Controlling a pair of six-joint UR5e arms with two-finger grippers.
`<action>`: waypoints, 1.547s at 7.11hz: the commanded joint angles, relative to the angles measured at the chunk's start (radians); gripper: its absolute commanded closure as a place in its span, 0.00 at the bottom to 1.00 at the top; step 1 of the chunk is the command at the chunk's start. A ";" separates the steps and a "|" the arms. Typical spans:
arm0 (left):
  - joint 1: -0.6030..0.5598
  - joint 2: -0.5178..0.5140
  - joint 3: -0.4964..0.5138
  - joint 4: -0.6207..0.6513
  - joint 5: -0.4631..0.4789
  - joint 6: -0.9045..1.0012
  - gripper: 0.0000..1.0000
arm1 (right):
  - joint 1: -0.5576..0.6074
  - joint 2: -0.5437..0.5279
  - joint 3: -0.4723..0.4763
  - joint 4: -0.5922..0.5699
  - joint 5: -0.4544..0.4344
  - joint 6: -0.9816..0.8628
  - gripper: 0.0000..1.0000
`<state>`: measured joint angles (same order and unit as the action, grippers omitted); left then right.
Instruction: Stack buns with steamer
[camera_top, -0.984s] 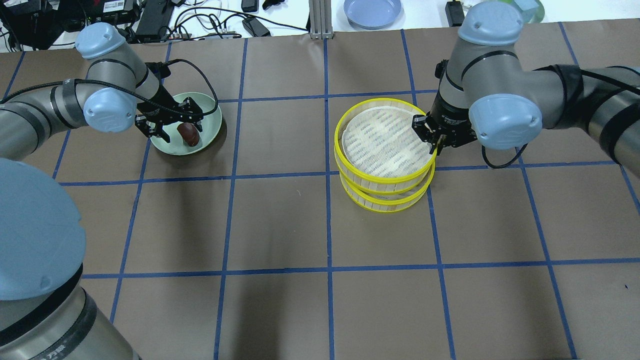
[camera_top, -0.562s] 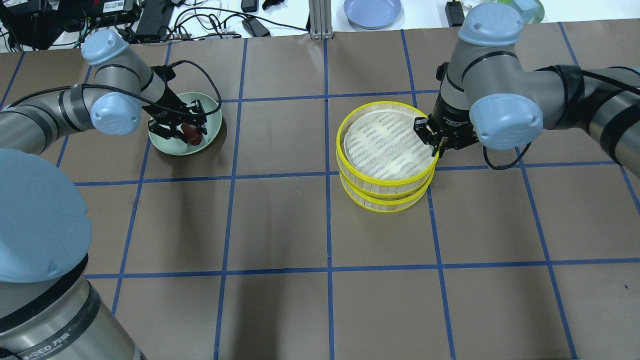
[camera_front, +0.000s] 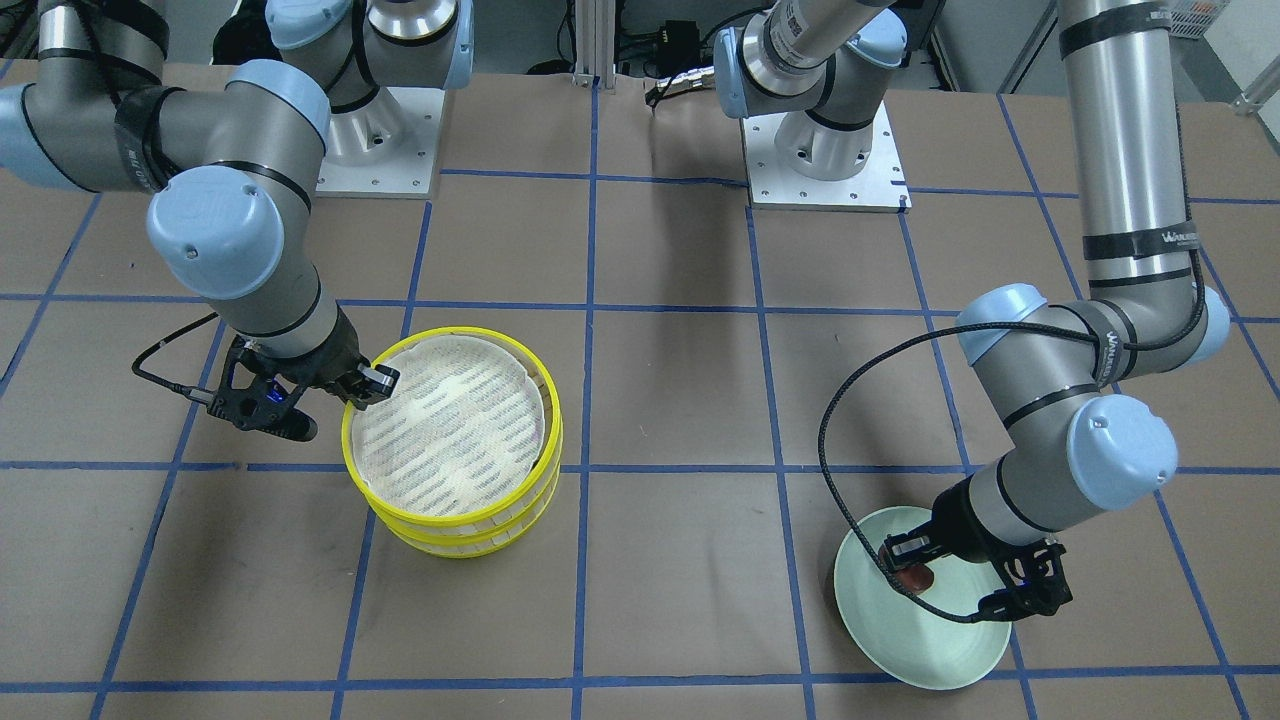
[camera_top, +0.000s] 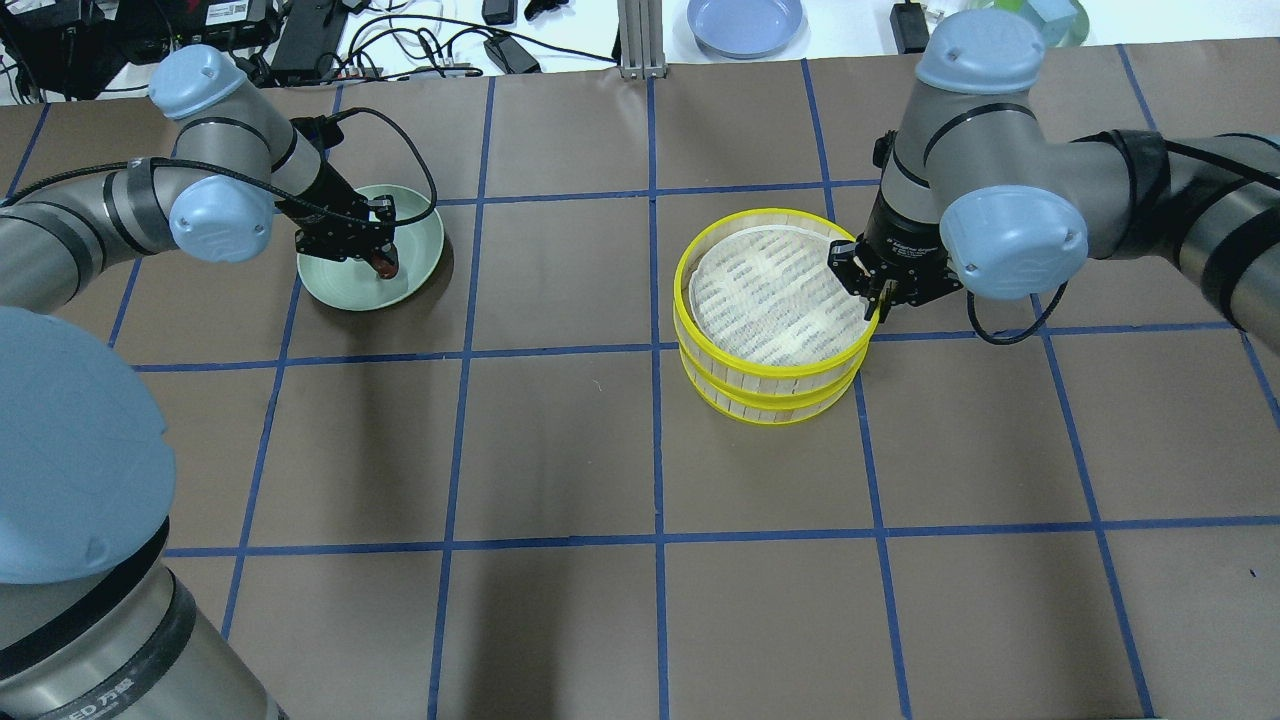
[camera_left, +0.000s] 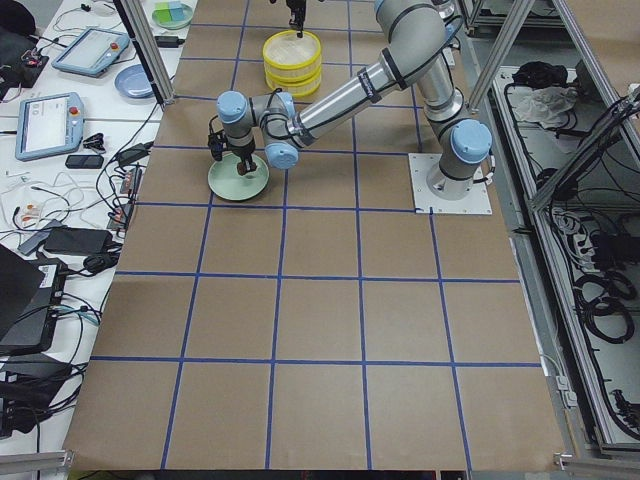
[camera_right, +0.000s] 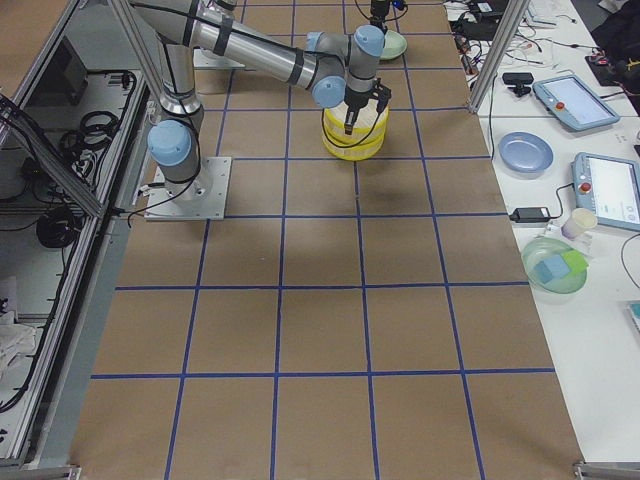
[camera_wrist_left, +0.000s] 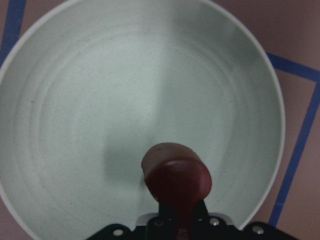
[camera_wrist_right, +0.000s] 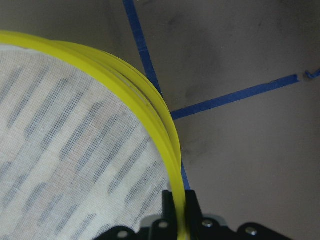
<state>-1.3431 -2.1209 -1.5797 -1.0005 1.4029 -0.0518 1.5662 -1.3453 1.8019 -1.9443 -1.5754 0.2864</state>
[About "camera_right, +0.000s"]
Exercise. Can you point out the light green plate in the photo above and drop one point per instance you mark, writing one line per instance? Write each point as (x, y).
(395, 45)

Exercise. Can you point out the green sponge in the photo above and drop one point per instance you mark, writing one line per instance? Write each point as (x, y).
(575, 262)

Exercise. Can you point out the blue sponge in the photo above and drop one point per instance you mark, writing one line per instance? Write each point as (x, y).
(549, 269)

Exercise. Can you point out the yellow bamboo steamer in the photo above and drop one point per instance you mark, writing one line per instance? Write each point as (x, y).
(368, 123)
(360, 152)

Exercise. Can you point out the aluminium frame post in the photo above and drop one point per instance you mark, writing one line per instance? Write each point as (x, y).
(506, 30)

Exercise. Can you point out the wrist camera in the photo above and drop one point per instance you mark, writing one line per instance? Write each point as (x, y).
(399, 5)

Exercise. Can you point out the teach pendant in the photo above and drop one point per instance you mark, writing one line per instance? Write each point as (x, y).
(573, 103)
(609, 188)

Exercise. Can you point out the white paper cup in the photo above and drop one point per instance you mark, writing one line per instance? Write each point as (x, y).
(579, 222)

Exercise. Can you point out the black power adapter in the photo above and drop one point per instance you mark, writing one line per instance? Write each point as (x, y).
(530, 215)

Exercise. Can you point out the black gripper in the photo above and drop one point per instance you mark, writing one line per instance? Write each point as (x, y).
(356, 98)
(378, 10)

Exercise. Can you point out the far teach pendant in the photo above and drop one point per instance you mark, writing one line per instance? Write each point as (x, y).
(573, 103)

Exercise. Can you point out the green bowl with sponges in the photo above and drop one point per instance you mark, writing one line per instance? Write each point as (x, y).
(542, 247)

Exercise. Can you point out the near teach pendant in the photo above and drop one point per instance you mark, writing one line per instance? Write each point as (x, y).
(609, 188)

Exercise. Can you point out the crumpled white cloth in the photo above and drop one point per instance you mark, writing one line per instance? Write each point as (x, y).
(17, 340)

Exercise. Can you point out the blue plate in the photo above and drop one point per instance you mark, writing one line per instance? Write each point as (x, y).
(525, 154)

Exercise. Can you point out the black webcam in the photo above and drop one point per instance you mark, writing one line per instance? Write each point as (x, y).
(519, 83)

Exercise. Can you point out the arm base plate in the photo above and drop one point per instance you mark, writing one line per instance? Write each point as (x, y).
(207, 60)
(204, 199)

